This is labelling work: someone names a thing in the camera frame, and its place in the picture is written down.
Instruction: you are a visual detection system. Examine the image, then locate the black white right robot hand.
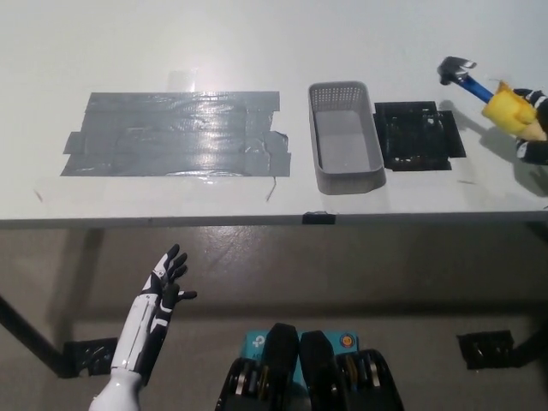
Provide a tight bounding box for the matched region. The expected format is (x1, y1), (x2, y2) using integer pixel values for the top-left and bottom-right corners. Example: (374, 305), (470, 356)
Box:
(512, 87), (548, 166)

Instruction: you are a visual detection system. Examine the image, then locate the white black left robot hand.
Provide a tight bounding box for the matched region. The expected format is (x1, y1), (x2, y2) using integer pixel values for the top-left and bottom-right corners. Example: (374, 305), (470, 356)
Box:
(110, 243), (199, 386)

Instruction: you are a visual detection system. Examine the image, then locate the hammer with yellow foam handle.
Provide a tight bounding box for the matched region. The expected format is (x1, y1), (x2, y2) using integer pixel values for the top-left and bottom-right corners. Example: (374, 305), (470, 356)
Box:
(436, 56), (548, 142)

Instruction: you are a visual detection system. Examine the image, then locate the black tape square on desk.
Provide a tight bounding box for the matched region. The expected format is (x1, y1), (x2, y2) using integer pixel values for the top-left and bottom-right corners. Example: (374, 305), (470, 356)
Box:
(372, 100), (468, 173)

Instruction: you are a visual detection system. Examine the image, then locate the black teal robot body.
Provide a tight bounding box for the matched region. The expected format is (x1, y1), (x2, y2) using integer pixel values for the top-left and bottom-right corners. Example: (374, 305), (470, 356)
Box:
(213, 322), (406, 411)

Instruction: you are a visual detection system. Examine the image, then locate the black metal table leg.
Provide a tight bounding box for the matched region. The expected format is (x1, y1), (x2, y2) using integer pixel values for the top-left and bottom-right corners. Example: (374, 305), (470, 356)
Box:
(0, 294), (68, 378)

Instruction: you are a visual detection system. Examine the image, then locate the grey perforated plastic basket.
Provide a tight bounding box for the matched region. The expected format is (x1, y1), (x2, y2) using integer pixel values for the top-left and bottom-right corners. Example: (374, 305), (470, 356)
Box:
(307, 80), (386, 194)

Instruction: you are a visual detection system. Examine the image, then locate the large grey duct tape patch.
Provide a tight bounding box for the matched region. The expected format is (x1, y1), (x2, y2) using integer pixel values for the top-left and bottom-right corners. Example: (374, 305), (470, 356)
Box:
(59, 89), (292, 178)

